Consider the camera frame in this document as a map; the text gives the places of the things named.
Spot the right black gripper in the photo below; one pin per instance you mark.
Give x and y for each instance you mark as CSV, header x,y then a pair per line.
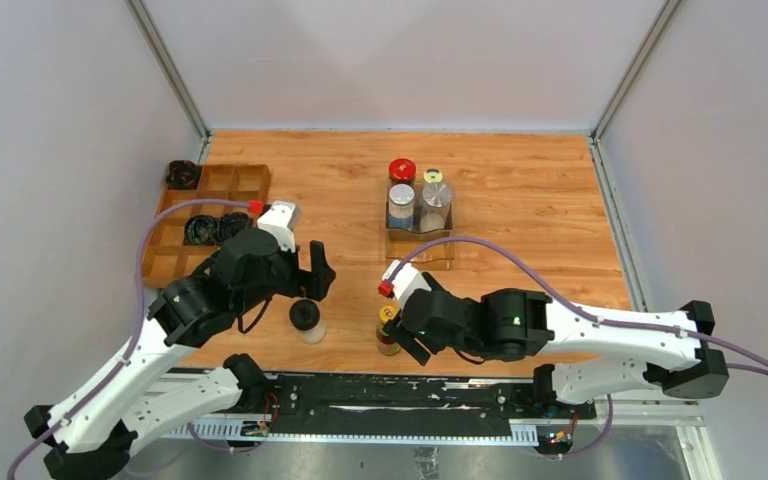
x,y
407,340

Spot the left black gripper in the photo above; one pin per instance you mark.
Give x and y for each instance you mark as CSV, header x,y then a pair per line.
x,y
312,283

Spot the yellow cap sauce bottle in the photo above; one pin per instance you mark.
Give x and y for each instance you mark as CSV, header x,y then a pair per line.
x,y
386,344

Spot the black lid spice bottle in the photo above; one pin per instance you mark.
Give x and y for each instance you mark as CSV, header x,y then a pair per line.
x,y
306,319

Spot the clear plastic organizer bin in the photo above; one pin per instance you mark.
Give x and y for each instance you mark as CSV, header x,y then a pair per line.
x,y
399,243

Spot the silver lid glass jar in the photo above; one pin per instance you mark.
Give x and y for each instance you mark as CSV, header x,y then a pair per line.
x,y
435,206

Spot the silver lid blue bottle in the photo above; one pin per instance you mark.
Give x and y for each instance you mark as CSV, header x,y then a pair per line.
x,y
401,206

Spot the red lid sauce jar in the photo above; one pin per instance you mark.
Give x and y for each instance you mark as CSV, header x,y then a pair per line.
x,y
402,171

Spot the yellow lid spice bottle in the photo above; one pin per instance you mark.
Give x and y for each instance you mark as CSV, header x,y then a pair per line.
x,y
432,175

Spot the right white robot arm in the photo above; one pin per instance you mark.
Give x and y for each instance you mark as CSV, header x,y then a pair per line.
x,y
632,350

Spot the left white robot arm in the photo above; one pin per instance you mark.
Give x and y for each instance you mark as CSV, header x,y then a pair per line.
x,y
95,432

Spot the wooden compartment tray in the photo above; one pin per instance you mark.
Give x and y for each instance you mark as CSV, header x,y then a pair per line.
x,y
188,236

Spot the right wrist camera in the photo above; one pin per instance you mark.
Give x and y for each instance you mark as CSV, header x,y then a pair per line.
x,y
399,281

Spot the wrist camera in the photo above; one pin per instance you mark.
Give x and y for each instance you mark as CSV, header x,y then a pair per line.
x,y
399,281
280,220

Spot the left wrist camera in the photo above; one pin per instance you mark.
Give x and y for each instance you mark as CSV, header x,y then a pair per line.
x,y
280,220

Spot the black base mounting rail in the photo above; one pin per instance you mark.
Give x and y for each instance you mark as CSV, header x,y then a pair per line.
x,y
403,406

